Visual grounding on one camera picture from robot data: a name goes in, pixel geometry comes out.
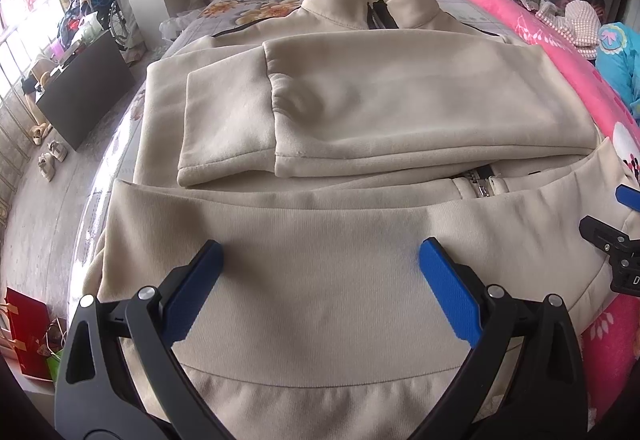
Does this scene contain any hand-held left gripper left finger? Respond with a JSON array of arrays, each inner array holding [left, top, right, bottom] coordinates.
[[54, 240, 236, 440]]

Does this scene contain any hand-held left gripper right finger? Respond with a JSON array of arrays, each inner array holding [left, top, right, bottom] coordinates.
[[412, 236, 586, 440]]

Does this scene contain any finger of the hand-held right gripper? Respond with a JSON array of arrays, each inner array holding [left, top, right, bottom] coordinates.
[[615, 184, 640, 212], [579, 215, 630, 257]]

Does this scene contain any beige zip jacket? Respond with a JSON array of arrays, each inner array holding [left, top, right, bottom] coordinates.
[[82, 0, 626, 440]]

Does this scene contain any pink floral blanket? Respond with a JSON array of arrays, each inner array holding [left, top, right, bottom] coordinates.
[[424, 0, 640, 426]]

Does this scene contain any red gift bag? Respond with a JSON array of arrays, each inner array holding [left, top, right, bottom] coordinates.
[[4, 289, 51, 378]]

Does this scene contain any pink white knit cloth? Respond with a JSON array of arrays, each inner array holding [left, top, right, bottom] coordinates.
[[535, 0, 601, 48]]

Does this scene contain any dark flat cabinet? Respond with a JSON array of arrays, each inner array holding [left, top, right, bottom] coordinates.
[[35, 27, 137, 152]]

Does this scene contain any white floor cloth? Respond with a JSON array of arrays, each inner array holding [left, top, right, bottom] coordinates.
[[160, 10, 206, 41]]

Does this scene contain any black bicycle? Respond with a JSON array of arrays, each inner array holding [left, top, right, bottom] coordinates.
[[107, 0, 146, 53]]

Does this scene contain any floral plaid bed sheet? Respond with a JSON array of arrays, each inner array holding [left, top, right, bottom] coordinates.
[[80, 0, 506, 301]]

